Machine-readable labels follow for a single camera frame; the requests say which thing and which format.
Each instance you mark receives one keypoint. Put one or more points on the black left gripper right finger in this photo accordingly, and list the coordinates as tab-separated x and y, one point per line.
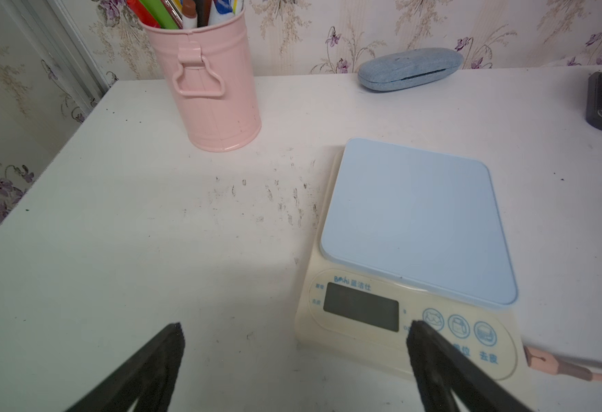
444	376

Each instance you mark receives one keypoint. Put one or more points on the pink pen holder cup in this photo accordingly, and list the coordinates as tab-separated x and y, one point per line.
210	75

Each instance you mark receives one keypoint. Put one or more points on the blue glasses case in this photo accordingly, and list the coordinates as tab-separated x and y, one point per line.
409	69

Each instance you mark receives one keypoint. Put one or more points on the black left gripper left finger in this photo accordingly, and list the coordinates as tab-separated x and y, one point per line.
145	382

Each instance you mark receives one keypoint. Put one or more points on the coloured pens bunch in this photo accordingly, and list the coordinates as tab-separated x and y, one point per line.
184	14

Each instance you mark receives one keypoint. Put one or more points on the blue kitchen scale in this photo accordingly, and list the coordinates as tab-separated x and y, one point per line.
410	235

